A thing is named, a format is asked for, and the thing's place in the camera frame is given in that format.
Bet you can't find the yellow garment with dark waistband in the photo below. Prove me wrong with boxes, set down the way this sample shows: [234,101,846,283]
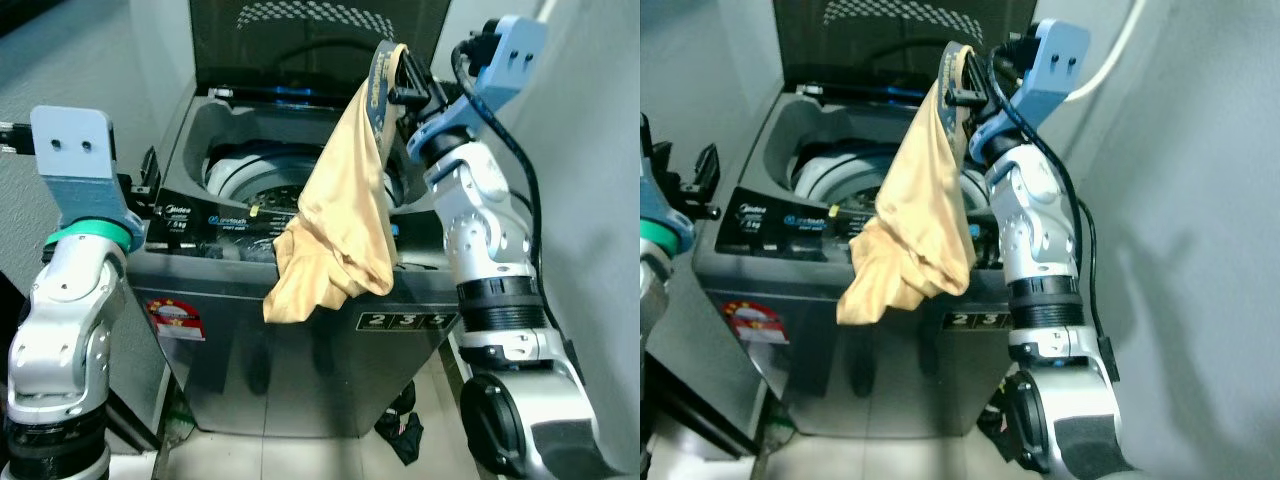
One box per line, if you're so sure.
[262,42,411,325]
[835,42,977,327]

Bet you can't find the grey top-load washing machine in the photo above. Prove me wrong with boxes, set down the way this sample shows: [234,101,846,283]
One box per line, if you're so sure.
[690,85,1016,438]
[128,85,471,438]

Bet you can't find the black washer control panel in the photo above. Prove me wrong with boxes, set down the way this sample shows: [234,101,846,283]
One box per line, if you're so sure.
[715,185,1001,269]
[143,185,406,269]

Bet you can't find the white washer drum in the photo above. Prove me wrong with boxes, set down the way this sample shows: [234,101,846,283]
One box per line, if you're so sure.
[790,140,906,201]
[203,140,326,201]

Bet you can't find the dark glass washer lid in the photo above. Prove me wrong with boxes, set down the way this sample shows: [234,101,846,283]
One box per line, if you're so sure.
[773,0,1038,101]
[188,0,453,101]

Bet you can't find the black cloth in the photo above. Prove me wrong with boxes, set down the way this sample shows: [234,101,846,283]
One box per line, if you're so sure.
[374,383,427,467]
[977,395,1019,463]

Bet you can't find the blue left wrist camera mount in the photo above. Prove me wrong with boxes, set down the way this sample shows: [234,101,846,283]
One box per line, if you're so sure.
[28,105,146,251]
[640,115,697,257]

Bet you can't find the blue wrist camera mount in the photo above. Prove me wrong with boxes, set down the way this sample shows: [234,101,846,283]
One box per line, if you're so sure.
[28,105,146,251]
[967,18,1092,156]
[640,115,697,257]
[405,14,549,161]

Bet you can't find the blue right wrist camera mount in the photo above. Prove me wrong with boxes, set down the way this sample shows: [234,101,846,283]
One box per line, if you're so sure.
[967,18,1092,156]
[405,14,549,161]

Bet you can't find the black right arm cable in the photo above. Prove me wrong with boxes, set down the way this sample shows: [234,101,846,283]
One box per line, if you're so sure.
[450,38,546,301]
[985,40,1123,383]

